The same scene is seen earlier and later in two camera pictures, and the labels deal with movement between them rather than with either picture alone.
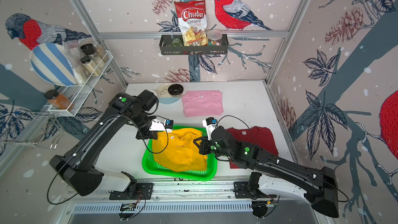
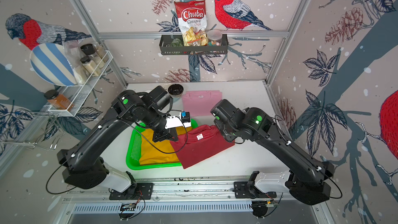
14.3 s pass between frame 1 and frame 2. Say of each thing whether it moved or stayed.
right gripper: moved
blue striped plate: stayed
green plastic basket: moved
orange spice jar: stayed
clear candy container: stayed
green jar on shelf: stayed
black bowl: stayed
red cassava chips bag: stayed
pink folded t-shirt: stayed
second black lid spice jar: stayed
